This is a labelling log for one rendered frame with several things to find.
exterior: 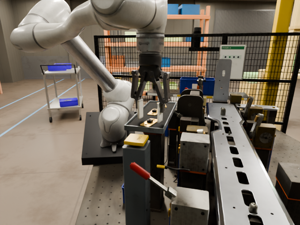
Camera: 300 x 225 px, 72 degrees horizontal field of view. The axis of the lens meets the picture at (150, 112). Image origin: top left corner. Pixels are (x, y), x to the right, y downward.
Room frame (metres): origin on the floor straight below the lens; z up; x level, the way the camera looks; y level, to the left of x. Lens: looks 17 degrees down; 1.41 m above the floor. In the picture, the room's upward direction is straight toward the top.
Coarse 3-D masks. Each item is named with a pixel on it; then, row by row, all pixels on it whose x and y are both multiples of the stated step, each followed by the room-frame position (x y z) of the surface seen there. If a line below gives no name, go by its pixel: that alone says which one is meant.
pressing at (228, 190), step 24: (216, 120) 1.18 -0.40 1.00; (240, 120) 1.19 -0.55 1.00; (216, 144) 0.85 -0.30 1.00; (240, 144) 0.85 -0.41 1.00; (216, 168) 0.65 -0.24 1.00; (240, 168) 0.65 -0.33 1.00; (264, 168) 0.66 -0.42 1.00; (216, 192) 0.52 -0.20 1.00; (240, 192) 0.52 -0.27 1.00; (264, 192) 0.52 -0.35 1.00; (240, 216) 0.43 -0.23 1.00; (264, 216) 0.43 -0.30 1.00; (288, 216) 0.43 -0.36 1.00
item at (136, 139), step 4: (128, 136) 0.58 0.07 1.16; (132, 136) 0.58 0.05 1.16; (136, 136) 0.58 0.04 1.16; (140, 136) 0.58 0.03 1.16; (144, 136) 0.58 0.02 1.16; (148, 136) 0.59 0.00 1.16; (128, 140) 0.55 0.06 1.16; (132, 140) 0.55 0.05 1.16; (136, 140) 0.55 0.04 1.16; (140, 140) 0.55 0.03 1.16; (144, 140) 0.55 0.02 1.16; (128, 144) 0.54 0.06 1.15; (132, 144) 0.54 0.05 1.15; (136, 144) 0.54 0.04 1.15; (140, 144) 0.53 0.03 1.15; (144, 144) 0.54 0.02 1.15
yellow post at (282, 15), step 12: (288, 0) 1.86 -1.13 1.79; (276, 12) 1.93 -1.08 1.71; (288, 12) 1.86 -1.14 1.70; (276, 24) 1.88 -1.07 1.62; (288, 24) 1.86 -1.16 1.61; (276, 36) 1.87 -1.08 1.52; (276, 48) 1.87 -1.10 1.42; (276, 72) 1.86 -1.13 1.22; (264, 84) 1.93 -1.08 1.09; (276, 84) 1.86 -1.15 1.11; (264, 96) 1.88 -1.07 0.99; (264, 120) 1.87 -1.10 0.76
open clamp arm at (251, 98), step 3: (252, 96) 1.32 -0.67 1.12; (249, 99) 1.31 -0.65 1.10; (252, 99) 1.30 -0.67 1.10; (249, 102) 1.31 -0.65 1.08; (246, 105) 1.33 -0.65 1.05; (249, 105) 1.31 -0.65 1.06; (246, 108) 1.31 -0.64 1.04; (246, 111) 1.31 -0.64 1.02; (243, 114) 1.33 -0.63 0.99; (246, 114) 1.31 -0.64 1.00
